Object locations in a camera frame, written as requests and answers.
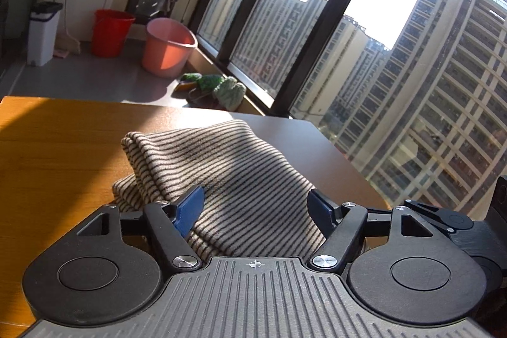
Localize grey striped knit garment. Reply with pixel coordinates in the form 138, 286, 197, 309
112, 120, 325, 261

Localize white bin black lid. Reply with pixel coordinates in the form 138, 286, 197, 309
27, 1, 63, 67

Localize red plastic bucket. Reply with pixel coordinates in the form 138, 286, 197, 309
91, 10, 136, 58

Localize pink plastic bucket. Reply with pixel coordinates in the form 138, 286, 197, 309
142, 17, 198, 78

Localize green cloth pile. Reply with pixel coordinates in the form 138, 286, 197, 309
174, 73, 247, 112

